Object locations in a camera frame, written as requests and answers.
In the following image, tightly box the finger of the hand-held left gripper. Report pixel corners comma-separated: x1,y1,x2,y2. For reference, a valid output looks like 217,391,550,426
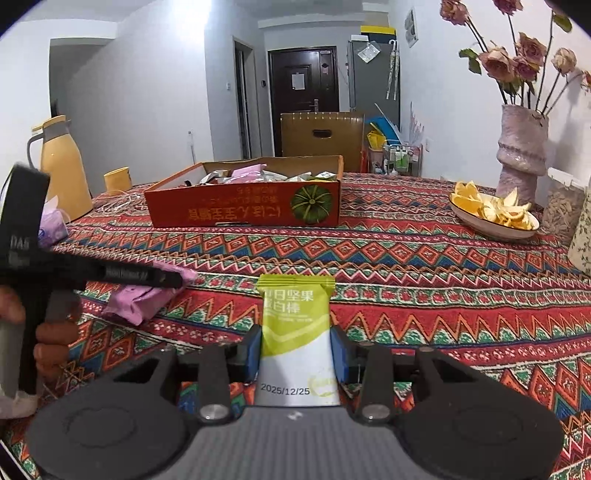
156,268,186,289

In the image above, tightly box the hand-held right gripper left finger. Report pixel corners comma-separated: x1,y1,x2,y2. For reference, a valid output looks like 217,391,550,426
124,323,262,424

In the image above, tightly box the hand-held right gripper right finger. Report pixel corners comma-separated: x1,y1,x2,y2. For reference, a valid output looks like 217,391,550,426
329,324,468,424

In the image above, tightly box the green and white snack packet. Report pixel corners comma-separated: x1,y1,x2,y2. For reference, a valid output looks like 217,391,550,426
256,273,342,407

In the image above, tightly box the red cardboard box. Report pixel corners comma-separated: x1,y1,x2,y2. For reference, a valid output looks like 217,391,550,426
144,155,345,228

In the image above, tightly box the heap of mixed snack packs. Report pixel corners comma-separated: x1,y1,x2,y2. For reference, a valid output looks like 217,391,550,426
198,166,340,185

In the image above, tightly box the person's left hand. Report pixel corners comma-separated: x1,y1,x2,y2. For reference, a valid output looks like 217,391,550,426
0,285,81,386

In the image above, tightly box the purple tissue pack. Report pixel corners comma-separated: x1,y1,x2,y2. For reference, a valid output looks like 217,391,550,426
39,208,70,247

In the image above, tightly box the yellow thermos jug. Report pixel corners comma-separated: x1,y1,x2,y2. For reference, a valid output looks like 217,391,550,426
27,115,94,223

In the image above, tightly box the yellow cup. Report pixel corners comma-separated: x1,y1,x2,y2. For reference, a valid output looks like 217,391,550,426
103,167,131,197

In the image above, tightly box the grey interior door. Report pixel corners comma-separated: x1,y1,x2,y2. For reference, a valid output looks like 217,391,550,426
233,41,257,160

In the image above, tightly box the brown cardboard box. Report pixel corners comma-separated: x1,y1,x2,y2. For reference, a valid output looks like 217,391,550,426
280,112,365,174

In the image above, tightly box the shallow beige bowl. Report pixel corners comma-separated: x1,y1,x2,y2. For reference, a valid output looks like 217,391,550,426
449,191,540,241

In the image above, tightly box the dark entrance door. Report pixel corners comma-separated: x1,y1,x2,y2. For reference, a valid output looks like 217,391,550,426
268,45,340,155

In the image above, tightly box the blue plastic folder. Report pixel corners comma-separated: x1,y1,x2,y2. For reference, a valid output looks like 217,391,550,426
365,104,404,139

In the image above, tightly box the glass jar with seeds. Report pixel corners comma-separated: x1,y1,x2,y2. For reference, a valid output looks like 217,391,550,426
541,167,587,245

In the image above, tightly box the floral ceramic vase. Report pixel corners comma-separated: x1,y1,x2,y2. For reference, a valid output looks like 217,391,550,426
567,191,591,275

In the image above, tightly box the pink textured vase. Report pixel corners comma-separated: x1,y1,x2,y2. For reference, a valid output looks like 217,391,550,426
496,105,550,208

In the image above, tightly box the grey refrigerator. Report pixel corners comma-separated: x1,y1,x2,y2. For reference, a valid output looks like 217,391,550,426
347,38,400,114

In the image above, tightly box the white folded umbrella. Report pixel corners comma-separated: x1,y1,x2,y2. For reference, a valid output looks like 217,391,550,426
385,39,400,101

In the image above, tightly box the yellow and black box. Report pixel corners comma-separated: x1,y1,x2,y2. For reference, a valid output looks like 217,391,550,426
361,25,397,41

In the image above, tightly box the white cable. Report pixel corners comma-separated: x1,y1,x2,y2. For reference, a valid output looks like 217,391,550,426
95,189,148,215

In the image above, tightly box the wire basket with bottles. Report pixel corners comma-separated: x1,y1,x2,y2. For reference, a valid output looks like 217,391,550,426
382,144,423,176

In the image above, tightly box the wall picture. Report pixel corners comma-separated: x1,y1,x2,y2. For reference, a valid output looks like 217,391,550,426
404,9,419,48

